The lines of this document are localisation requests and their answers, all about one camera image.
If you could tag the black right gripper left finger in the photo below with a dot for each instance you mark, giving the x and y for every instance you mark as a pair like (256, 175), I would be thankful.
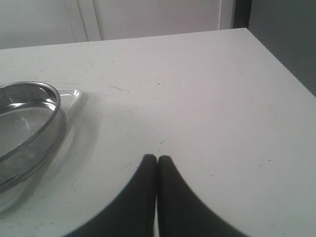
(132, 212)

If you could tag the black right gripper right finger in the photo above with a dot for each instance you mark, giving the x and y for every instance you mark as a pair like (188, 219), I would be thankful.
(180, 212)

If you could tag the round stainless steel sieve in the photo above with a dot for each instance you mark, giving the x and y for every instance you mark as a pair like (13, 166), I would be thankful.
(32, 128)

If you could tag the white square plastic tray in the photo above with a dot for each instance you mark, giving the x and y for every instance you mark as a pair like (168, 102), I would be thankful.
(70, 100)

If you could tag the white cabinet doors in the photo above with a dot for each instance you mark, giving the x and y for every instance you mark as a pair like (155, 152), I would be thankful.
(43, 22)

